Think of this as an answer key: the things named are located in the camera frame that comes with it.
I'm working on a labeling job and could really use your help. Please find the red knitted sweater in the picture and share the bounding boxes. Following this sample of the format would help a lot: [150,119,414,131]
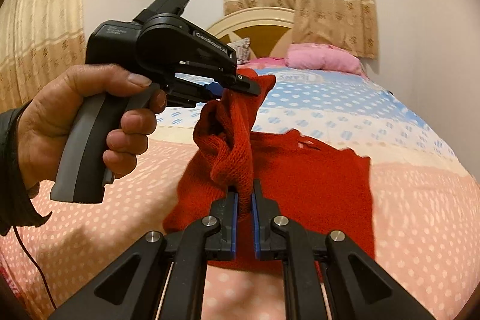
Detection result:
[163,69,375,274]

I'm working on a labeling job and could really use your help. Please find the dark jacket sleeve forearm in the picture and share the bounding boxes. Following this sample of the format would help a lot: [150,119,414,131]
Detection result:
[0,106,52,236]

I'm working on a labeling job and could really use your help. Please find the person's left hand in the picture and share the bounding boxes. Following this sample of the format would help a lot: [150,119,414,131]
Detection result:
[17,64,167,190]

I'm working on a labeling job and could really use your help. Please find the striped grey pillow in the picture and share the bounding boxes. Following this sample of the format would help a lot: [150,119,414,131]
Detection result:
[228,37,251,65]

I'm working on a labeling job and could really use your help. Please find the cream wooden headboard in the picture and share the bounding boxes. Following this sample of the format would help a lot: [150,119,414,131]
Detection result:
[208,7,295,58]

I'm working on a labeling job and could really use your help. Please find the pink pillow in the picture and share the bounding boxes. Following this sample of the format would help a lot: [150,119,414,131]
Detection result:
[241,42,365,76]

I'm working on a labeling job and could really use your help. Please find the pink blue dotted bedspread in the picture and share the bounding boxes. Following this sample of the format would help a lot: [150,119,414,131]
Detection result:
[1,68,479,319]

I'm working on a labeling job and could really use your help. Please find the black cable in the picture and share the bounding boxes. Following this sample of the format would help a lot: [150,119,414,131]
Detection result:
[12,224,58,310]

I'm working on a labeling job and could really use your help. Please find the beige curtain left wall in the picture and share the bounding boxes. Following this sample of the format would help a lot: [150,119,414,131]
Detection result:
[0,0,86,111]

